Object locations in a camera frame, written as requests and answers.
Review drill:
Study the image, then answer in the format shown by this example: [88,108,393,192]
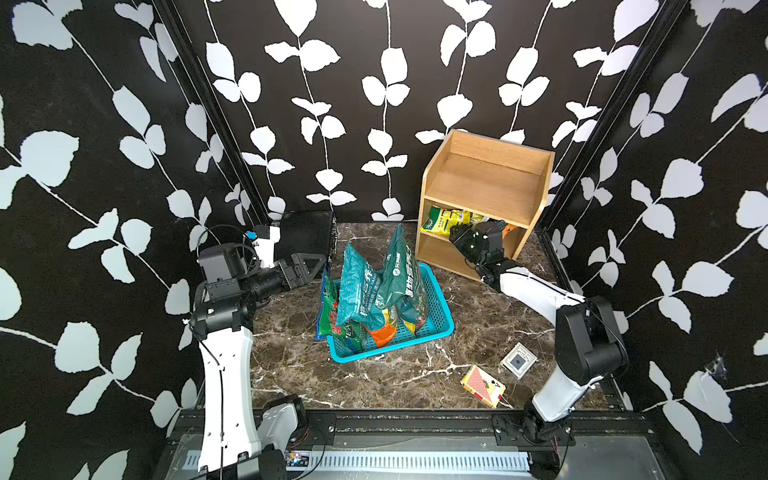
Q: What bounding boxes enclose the dark green fertilizer bag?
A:
[376,225,428,334]

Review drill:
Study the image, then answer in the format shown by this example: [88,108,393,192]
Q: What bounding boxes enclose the wooden two-tier shelf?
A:
[418,130,555,260]

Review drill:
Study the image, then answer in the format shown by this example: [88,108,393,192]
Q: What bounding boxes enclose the green blue-edged soil bag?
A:
[315,266,364,354]

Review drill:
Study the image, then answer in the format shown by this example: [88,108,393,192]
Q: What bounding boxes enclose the black ribbed case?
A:
[274,211,337,261]

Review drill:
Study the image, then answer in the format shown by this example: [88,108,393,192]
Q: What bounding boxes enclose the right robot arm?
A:
[449,221,629,424]

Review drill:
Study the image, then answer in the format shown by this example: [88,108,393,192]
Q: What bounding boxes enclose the turquoise plastic basket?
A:
[323,260,456,365]

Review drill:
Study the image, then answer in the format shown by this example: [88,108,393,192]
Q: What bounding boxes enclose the black front rail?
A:
[170,409,661,451]

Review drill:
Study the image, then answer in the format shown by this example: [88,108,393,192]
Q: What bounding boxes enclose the teal and orange fertilizer bag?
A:
[337,244,398,348]

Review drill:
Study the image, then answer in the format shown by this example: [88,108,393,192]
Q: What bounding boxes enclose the red playing card box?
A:
[461,365,506,408]

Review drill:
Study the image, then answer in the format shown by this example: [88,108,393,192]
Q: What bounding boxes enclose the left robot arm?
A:
[189,243,327,479]

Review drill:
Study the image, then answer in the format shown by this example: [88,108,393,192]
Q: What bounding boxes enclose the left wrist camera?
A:
[245,225,281,268]

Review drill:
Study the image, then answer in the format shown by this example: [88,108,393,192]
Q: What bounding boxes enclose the small white square box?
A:
[501,343,538,380]

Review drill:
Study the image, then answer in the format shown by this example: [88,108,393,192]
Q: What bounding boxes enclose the yellow fertilizer bag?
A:
[420,205,488,236]

